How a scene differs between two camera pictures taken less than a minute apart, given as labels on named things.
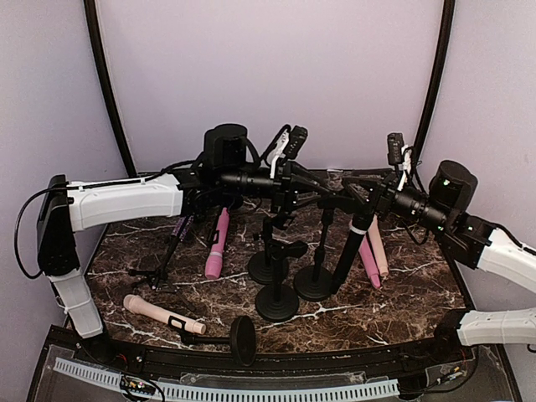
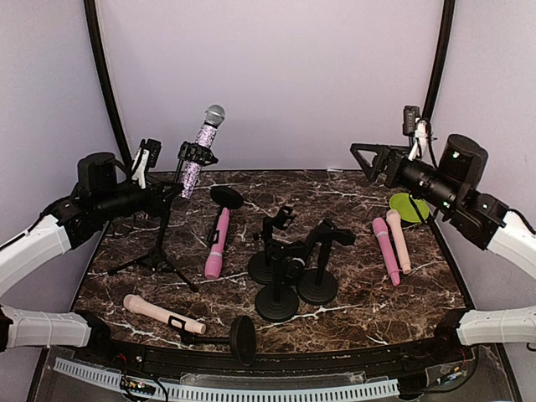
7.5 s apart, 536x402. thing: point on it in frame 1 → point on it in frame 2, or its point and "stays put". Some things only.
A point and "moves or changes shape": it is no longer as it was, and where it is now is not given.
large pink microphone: x=367 y=255 → x=383 y=237
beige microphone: x=137 y=305 stays put
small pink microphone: x=214 y=260 stays put
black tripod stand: x=157 y=278 → x=188 y=153
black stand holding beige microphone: x=260 y=265 stays put
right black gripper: x=387 y=190 → x=385 y=153
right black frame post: x=435 y=76 stays put
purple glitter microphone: x=177 y=229 → x=213 y=116
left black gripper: x=287 y=187 → x=157 y=198
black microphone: x=360 y=225 → x=295 y=270
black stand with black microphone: x=315 y=282 moves or changes shape
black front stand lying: x=243 y=337 stays put
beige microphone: x=375 y=235 → x=394 y=219
